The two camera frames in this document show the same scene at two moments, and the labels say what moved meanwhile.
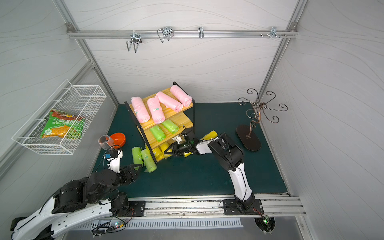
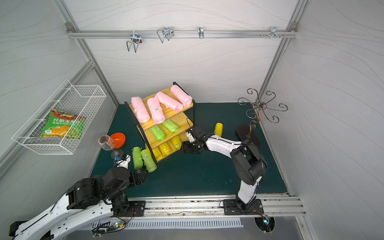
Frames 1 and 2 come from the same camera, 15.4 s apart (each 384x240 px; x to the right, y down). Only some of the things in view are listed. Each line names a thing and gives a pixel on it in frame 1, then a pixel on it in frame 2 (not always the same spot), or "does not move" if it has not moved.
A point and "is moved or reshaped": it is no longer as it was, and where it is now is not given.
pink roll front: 185,100 does not move
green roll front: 171,126 does not move
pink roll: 142,114 does not move
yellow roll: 211,135 is moved or reshaped
